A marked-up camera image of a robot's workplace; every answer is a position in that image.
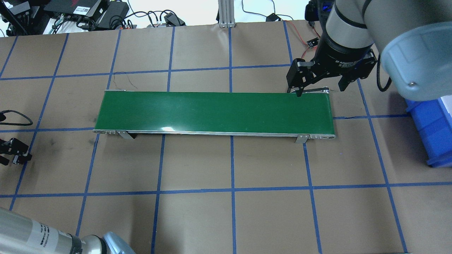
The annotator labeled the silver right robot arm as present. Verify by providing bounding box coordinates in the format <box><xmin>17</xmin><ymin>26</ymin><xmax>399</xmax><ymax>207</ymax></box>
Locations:
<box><xmin>286</xmin><ymin>0</ymin><xmax>452</xmax><ymax>101</ymax></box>

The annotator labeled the black laptop dock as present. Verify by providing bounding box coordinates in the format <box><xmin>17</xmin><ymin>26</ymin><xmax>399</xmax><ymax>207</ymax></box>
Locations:
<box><xmin>43</xmin><ymin>0</ymin><xmax>110</xmax><ymax>21</ymax></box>

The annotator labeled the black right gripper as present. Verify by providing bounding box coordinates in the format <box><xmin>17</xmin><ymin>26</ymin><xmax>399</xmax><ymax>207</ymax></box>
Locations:
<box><xmin>286</xmin><ymin>49</ymin><xmax>377</xmax><ymax>97</ymax></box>

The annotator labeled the green conveyor belt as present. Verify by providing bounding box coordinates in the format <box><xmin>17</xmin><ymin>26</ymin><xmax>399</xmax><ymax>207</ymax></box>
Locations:
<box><xmin>94</xmin><ymin>90</ymin><xmax>336</xmax><ymax>143</ymax></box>

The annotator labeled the blue plastic bin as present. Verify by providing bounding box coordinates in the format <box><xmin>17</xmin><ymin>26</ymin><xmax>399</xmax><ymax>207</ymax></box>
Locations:
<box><xmin>405</xmin><ymin>98</ymin><xmax>452</xmax><ymax>168</ymax></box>

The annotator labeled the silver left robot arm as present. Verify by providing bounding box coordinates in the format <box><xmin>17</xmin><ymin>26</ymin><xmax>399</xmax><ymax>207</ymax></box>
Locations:
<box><xmin>1</xmin><ymin>137</ymin><xmax>135</xmax><ymax>254</ymax></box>

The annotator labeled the black power adapter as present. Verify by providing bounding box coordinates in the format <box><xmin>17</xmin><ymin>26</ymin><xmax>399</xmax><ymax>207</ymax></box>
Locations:
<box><xmin>163</xmin><ymin>12</ymin><xmax>186</xmax><ymax>27</ymax></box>

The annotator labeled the small red-lit circuit board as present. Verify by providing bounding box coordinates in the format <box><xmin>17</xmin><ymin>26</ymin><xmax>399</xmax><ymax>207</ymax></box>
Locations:
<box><xmin>306</xmin><ymin>37</ymin><xmax>320</xmax><ymax>48</ymax></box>

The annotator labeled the aluminium frame post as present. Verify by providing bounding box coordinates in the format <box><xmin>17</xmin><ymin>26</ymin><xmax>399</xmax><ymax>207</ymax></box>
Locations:
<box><xmin>218</xmin><ymin>0</ymin><xmax>236</xmax><ymax>28</ymax></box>

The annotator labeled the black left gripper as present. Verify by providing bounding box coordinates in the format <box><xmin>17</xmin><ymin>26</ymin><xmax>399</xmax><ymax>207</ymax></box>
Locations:
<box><xmin>0</xmin><ymin>138</ymin><xmax>32</xmax><ymax>166</ymax></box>

